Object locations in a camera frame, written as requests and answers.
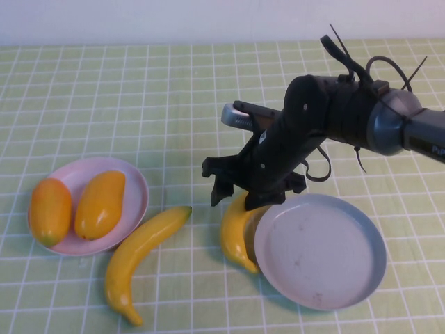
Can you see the green checked tablecloth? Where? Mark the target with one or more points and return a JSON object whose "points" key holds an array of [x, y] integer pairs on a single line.
{"points": [[139, 104]]}

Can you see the large yellow banana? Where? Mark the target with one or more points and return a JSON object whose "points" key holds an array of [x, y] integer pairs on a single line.
{"points": [[139, 250]]}

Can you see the small yellow banana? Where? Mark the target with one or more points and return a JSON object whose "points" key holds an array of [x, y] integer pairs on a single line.
{"points": [[234, 229]]}

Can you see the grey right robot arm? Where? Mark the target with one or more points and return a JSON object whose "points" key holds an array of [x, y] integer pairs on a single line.
{"points": [[389, 125]]}

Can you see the pink round plate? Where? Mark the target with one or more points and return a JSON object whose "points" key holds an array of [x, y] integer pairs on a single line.
{"points": [[135, 198]]}

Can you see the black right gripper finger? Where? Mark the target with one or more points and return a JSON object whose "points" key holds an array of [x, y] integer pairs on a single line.
{"points": [[264, 202], [222, 191]]}

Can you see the black zip tie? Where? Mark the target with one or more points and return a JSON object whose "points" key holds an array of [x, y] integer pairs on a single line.
{"points": [[338, 37], [386, 57], [357, 153]]}

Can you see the orange yellow mango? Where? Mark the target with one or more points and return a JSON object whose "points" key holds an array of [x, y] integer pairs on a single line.
{"points": [[50, 212], [99, 205]]}

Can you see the blue round plate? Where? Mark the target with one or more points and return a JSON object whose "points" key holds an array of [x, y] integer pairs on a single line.
{"points": [[320, 250]]}

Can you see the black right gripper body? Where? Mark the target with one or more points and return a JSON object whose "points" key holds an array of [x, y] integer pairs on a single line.
{"points": [[292, 139]]}

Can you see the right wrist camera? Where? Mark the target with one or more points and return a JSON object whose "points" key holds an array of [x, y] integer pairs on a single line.
{"points": [[240, 116]]}

